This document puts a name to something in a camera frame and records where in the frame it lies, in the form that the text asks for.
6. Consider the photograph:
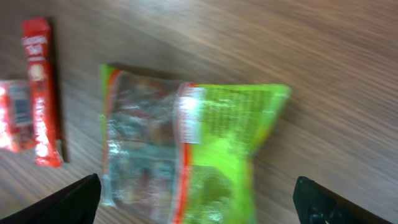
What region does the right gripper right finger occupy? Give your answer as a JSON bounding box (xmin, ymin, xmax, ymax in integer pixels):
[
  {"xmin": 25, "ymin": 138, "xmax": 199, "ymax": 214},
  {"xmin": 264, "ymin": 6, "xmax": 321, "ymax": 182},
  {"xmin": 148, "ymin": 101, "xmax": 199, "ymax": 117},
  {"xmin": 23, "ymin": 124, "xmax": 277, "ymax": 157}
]
[{"xmin": 293, "ymin": 176, "xmax": 392, "ymax": 224}]

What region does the red chocolate wafer bar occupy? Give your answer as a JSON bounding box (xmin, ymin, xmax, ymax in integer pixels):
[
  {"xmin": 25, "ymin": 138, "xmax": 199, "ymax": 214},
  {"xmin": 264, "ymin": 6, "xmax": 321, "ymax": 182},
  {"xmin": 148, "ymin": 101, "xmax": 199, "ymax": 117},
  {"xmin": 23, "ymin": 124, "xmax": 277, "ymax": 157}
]
[{"xmin": 22, "ymin": 17, "xmax": 63, "ymax": 167}]

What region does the green gummy candy bag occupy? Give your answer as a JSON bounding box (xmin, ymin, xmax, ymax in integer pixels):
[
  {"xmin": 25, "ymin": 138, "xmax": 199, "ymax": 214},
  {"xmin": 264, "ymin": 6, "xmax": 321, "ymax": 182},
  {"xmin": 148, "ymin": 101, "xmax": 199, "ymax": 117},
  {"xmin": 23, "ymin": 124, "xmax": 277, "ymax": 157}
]
[{"xmin": 100, "ymin": 65, "xmax": 290, "ymax": 224}]

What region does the small red tissue pack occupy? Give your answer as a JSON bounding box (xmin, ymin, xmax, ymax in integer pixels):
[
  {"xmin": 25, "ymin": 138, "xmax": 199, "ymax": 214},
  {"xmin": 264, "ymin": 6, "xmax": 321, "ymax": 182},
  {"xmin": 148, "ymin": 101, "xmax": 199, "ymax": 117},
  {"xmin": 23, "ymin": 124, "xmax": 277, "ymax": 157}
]
[{"xmin": 1, "ymin": 80, "xmax": 35, "ymax": 152}]

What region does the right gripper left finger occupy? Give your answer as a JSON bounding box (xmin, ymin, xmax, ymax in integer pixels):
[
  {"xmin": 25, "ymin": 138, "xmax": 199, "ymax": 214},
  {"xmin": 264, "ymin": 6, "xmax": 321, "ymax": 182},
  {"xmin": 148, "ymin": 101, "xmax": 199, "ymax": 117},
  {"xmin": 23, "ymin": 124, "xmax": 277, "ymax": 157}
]
[{"xmin": 1, "ymin": 174, "xmax": 101, "ymax": 224}]

